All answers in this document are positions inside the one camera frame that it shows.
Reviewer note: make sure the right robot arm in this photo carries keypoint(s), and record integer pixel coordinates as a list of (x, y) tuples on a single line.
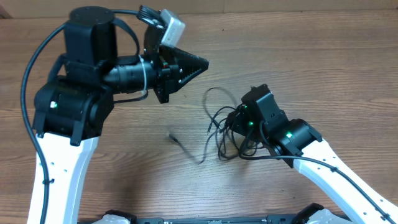
[(269, 134)]

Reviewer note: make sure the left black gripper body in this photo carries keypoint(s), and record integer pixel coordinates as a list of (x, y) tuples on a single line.
[(165, 80)]

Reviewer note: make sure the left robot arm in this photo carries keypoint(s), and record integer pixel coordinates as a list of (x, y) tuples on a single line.
[(78, 96)]

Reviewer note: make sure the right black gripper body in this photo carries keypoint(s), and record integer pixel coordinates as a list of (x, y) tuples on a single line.
[(242, 124)]

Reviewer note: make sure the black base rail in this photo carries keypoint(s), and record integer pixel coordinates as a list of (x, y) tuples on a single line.
[(268, 219)]

